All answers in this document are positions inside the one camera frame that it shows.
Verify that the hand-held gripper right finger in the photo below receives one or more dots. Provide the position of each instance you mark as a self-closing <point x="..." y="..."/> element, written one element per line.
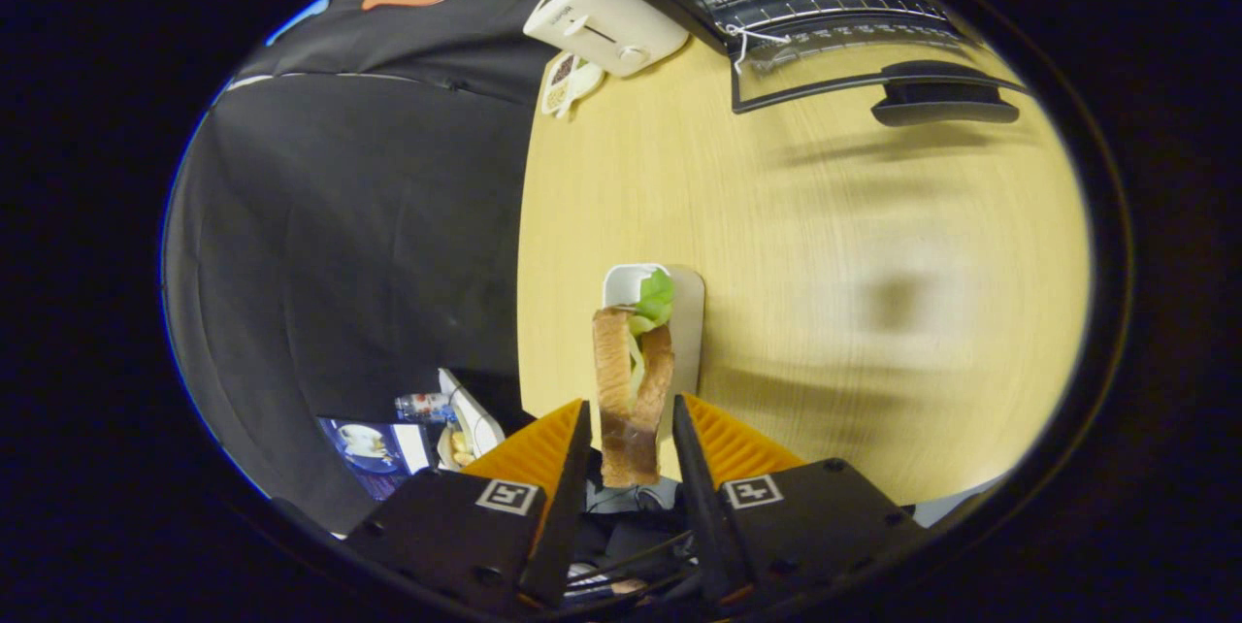
<point x="701" y="507"/>

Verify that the toast lettuce sandwich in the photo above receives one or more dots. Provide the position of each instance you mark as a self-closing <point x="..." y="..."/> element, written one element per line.
<point x="616" y="380"/>

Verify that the black backdrop cloth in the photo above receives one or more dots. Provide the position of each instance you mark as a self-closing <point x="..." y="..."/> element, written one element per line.
<point x="369" y="215"/>

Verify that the white pop-up toaster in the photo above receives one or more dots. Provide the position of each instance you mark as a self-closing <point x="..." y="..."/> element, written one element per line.
<point x="602" y="21"/>

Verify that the white plastic tray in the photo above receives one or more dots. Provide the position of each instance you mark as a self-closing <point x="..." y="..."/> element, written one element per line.
<point x="475" y="419"/>

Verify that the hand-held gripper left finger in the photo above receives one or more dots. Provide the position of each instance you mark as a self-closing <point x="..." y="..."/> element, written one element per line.
<point x="568" y="507"/>

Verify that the blue printed box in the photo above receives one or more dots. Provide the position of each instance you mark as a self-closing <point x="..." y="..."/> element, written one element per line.
<point x="374" y="453"/>

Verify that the small white snack plate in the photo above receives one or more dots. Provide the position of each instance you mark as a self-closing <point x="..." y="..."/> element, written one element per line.
<point x="568" y="84"/>

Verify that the clear bottle red label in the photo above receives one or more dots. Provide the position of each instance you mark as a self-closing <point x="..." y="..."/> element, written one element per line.
<point x="422" y="405"/>

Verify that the white rectangular plate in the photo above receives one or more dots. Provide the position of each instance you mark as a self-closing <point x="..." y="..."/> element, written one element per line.
<point x="687" y="332"/>

